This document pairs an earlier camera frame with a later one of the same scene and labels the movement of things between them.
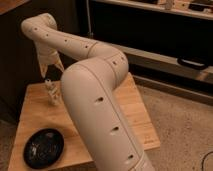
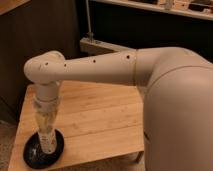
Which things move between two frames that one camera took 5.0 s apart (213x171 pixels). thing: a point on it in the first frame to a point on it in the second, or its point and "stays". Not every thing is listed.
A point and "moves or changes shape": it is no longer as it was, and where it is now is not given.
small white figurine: x=54 y=95 moves or changes shape
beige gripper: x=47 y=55 to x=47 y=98
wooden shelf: x=200 y=8 stays
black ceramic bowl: x=43 y=148 stays
